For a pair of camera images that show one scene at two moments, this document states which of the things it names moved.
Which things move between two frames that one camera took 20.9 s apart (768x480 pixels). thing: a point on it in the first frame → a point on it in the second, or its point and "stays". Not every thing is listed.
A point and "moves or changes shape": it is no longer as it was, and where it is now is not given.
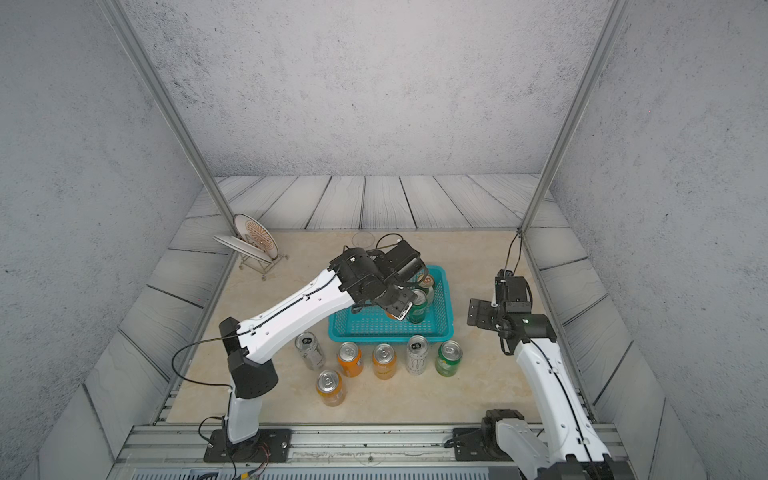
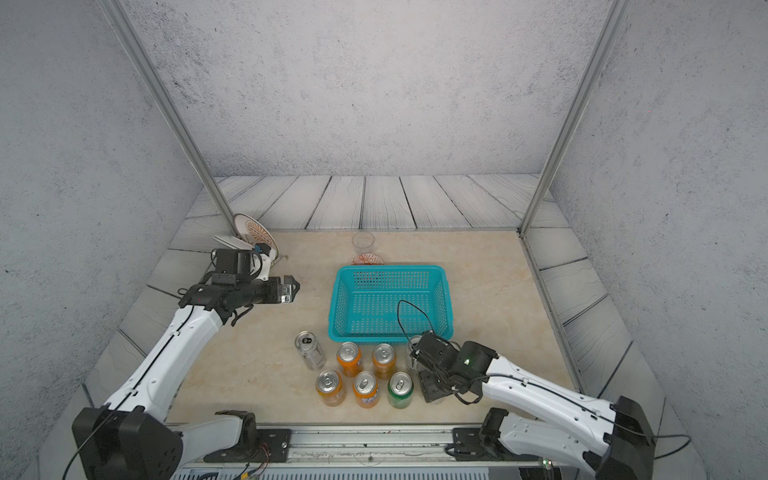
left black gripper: (403, 307) → (288, 291)
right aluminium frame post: (616, 17) stays
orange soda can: (330, 387) stays
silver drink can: (311, 351) stays
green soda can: (418, 310) → (400, 389)
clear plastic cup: (363, 239) stays
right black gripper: (486, 308) → (427, 387)
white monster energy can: (417, 354) moves or changes shape
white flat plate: (243, 245) stays
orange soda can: (350, 358) stays
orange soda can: (384, 362) stays
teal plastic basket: (375, 324) stays
